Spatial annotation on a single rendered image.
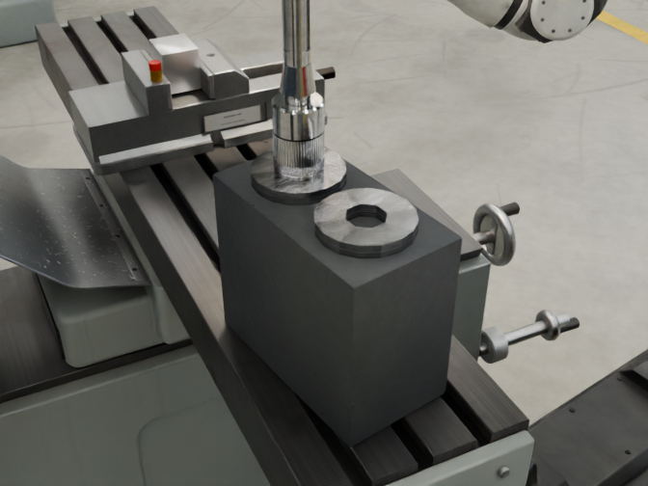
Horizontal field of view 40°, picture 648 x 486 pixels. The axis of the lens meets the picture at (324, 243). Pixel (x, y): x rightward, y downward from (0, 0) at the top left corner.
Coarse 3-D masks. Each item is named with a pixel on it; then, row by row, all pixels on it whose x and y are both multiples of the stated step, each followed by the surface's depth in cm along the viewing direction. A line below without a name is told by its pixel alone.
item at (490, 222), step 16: (480, 208) 161; (496, 208) 158; (512, 208) 158; (480, 224) 164; (496, 224) 159; (480, 240) 159; (496, 240) 160; (512, 240) 156; (496, 256) 161; (512, 256) 158
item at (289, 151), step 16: (272, 128) 80; (288, 128) 78; (304, 128) 78; (320, 128) 79; (288, 144) 79; (304, 144) 79; (320, 144) 80; (288, 160) 80; (304, 160) 80; (320, 160) 81; (288, 176) 81; (304, 176) 81
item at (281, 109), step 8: (280, 96) 79; (312, 96) 79; (320, 96) 79; (272, 104) 78; (280, 104) 78; (288, 104) 78; (304, 104) 78; (312, 104) 78; (320, 104) 78; (272, 112) 79; (280, 112) 77; (288, 112) 77; (296, 112) 77; (304, 112) 77; (312, 112) 77; (320, 112) 78; (288, 120) 77; (296, 120) 77; (304, 120) 77
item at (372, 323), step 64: (256, 192) 81; (320, 192) 80; (384, 192) 79; (256, 256) 83; (320, 256) 73; (384, 256) 73; (448, 256) 76; (256, 320) 88; (320, 320) 77; (384, 320) 75; (448, 320) 81; (320, 384) 81; (384, 384) 79
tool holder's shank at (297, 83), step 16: (288, 0) 72; (304, 0) 72; (288, 16) 73; (304, 16) 73; (288, 32) 74; (304, 32) 74; (288, 48) 75; (304, 48) 75; (288, 64) 76; (304, 64) 76; (288, 80) 76; (304, 80) 76; (288, 96) 78; (304, 96) 77
